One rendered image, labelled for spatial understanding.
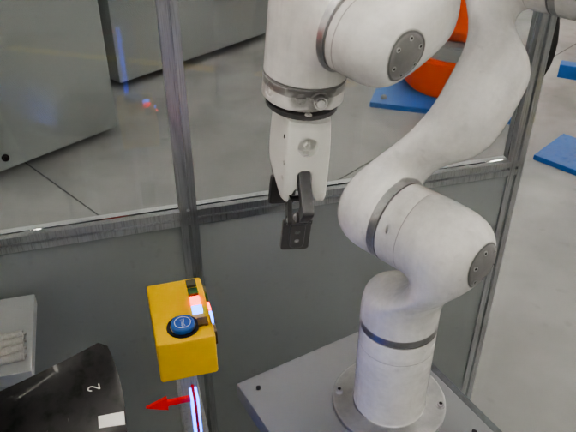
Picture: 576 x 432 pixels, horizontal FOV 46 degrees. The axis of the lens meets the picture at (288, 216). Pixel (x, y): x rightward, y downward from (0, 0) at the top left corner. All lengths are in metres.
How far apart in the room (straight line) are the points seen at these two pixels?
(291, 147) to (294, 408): 0.61
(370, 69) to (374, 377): 0.61
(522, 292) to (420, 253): 2.15
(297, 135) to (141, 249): 1.00
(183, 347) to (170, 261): 0.53
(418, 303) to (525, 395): 1.70
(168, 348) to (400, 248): 0.45
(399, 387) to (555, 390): 1.61
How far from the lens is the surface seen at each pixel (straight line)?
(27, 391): 0.97
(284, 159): 0.70
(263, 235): 1.68
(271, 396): 1.21
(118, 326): 1.79
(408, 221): 0.91
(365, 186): 0.95
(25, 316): 1.61
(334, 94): 0.68
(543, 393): 2.65
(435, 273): 0.89
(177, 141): 1.49
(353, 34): 0.60
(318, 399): 1.21
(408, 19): 0.60
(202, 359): 1.20
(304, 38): 0.63
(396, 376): 1.08
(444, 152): 0.95
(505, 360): 2.72
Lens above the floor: 1.89
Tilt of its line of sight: 35 degrees down
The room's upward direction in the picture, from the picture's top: straight up
